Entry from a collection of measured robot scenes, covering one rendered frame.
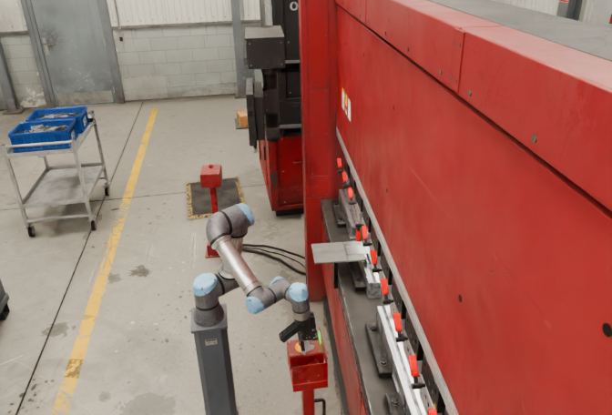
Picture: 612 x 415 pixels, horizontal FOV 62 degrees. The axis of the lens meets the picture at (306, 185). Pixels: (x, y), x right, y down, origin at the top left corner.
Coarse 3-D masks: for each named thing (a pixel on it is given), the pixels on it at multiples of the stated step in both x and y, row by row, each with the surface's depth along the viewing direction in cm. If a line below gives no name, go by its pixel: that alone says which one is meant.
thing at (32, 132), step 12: (48, 120) 480; (60, 120) 481; (72, 120) 483; (12, 132) 454; (24, 132) 454; (36, 132) 449; (48, 132) 450; (60, 132) 452; (72, 132) 472; (12, 144) 450; (60, 144) 457
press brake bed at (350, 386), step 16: (336, 288) 281; (336, 304) 286; (336, 320) 291; (336, 336) 295; (336, 352) 331; (352, 352) 232; (336, 368) 319; (352, 368) 233; (352, 384) 236; (352, 400) 239
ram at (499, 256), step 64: (384, 64) 183; (384, 128) 189; (448, 128) 121; (384, 192) 195; (448, 192) 124; (512, 192) 91; (576, 192) 72; (448, 256) 126; (512, 256) 92; (576, 256) 72; (448, 320) 129; (512, 320) 94; (576, 320) 73; (448, 384) 132; (512, 384) 95; (576, 384) 74
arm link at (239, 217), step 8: (232, 208) 227; (240, 208) 227; (248, 208) 229; (232, 216) 224; (240, 216) 226; (248, 216) 228; (232, 224) 223; (240, 224) 226; (248, 224) 229; (232, 232) 225; (240, 232) 229; (232, 240) 234; (240, 240) 236; (240, 248) 241; (224, 264) 245; (224, 272) 248; (224, 280) 249; (232, 280) 249; (232, 288) 253
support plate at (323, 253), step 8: (312, 248) 269; (320, 248) 269; (328, 248) 269; (336, 248) 268; (320, 256) 263; (328, 256) 262; (336, 256) 262; (344, 256) 262; (352, 256) 262; (360, 256) 262
